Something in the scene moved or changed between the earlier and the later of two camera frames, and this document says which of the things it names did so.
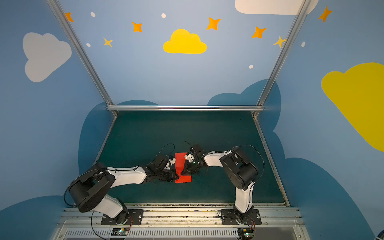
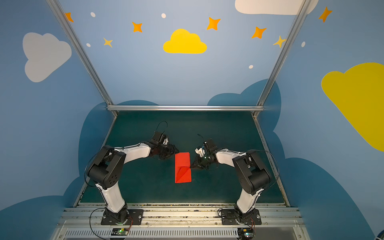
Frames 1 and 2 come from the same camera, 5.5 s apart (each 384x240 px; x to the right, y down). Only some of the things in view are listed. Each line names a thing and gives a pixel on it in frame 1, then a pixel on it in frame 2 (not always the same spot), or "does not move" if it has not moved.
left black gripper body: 170,169 → 166,149
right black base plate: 230,217 does not move
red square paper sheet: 179,160 does not move
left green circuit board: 120,231 does not move
